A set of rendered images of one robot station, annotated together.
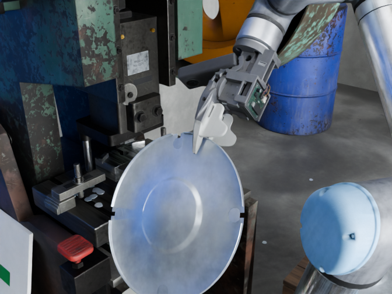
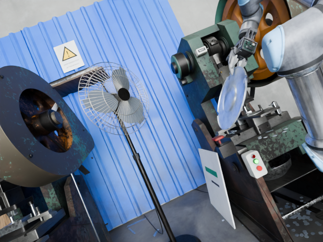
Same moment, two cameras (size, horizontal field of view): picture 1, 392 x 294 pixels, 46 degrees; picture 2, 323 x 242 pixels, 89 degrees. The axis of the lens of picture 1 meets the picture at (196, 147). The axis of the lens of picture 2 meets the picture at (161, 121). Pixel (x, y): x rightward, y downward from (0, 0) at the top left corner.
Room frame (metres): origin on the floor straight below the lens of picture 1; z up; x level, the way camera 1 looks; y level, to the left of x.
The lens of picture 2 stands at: (-0.13, -0.24, 0.93)
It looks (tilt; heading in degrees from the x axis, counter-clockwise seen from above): 3 degrees up; 43
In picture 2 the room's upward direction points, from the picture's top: 24 degrees counter-clockwise
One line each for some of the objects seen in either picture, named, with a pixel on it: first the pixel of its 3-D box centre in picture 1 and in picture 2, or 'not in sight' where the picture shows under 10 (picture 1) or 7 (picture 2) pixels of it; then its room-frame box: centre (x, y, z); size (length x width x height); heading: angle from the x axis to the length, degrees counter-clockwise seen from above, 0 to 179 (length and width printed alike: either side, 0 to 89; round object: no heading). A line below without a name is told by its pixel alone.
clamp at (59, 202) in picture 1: (76, 181); (224, 128); (1.07, 0.32, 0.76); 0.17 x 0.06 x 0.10; 138
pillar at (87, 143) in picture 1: (87, 148); not in sight; (1.18, 0.31, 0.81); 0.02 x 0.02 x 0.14
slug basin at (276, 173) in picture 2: not in sight; (267, 167); (1.20, 0.21, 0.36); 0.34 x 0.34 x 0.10
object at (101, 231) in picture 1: (126, 184); (248, 128); (1.20, 0.21, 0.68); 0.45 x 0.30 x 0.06; 138
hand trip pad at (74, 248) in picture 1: (76, 258); (219, 142); (0.80, 0.26, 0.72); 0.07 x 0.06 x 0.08; 48
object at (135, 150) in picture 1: (125, 160); (243, 118); (1.19, 0.21, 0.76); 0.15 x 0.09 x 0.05; 138
